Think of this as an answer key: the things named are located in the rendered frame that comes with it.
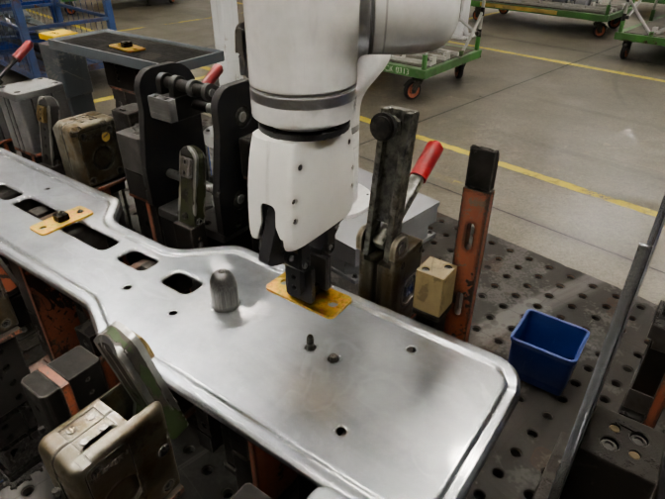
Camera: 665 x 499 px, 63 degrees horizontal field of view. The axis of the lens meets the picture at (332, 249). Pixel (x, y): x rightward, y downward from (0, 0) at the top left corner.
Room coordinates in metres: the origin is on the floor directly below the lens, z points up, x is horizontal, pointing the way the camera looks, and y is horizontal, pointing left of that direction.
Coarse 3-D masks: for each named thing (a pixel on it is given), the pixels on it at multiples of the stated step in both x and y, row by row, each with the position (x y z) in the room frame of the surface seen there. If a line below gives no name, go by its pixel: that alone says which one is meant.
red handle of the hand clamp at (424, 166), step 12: (432, 144) 0.63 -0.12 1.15; (420, 156) 0.63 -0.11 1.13; (432, 156) 0.62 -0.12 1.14; (420, 168) 0.61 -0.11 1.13; (432, 168) 0.62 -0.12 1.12; (420, 180) 0.60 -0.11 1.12; (408, 192) 0.59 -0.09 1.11; (408, 204) 0.58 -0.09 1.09; (384, 228) 0.55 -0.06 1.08; (372, 240) 0.55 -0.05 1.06; (384, 240) 0.54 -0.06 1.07
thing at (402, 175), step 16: (384, 112) 0.54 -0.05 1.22; (400, 112) 0.56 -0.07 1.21; (416, 112) 0.55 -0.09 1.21; (384, 128) 0.53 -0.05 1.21; (400, 128) 0.56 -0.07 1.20; (416, 128) 0.56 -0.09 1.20; (384, 144) 0.56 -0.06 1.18; (400, 144) 0.54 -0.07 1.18; (384, 160) 0.56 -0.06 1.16; (400, 160) 0.54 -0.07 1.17; (384, 176) 0.56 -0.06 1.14; (400, 176) 0.54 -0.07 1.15; (384, 192) 0.55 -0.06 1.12; (400, 192) 0.54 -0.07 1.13; (368, 208) 0.55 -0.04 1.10; (384, 208) 0.55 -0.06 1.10; (400, 208) 0.54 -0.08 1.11; (368, 224) 0.55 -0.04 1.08; (400, 224) 0.54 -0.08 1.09; (368, 240) 0.54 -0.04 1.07; (384, 256) 0.53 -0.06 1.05
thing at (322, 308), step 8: (272, 280) 0.45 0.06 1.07; (280, 280) 0.45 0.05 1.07; (272, 288) 0.44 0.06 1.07; (280, 288) 0.44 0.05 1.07; (280, 296) 0.43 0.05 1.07; (288, 296) 0.42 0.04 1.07; (320, 296) 0.42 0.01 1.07; (328, 296) 0.42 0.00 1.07; (336, 296) 0.42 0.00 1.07; (344, 296) 0.42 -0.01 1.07; (304, 304) 0.41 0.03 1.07; (312, 304) 0.41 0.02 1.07; (320, 304) 0.41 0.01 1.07; (328, 304) 0.41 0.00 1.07; (344, 304) 0.41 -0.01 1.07; (320, 312) 0.40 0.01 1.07; (328, 312) 0.40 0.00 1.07; (336, 312) 0.40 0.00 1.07
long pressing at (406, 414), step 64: (64, 192) 0.80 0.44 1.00; (64, 256) 0.61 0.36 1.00; (192, 256) 0.61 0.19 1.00; (256, 256) 0.60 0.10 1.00; (128, 320) 0.47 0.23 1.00; (192, 320) 0.47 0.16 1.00; (256, 320) 0.47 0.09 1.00; (320, 320) 0.47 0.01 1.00; (384, 320) 0.47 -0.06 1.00; (192, 384) 0.38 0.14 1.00; (256, 384) 0.38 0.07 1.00; (320, 384) 0.38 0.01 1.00; (384, 384) 0.38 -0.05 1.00; (448, 384) 0.38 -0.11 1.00; (512, 384) 0.38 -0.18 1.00; (320, 448) 0.30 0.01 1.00; (384, 448) 0.30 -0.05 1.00; (448, 448) 0.30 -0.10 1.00
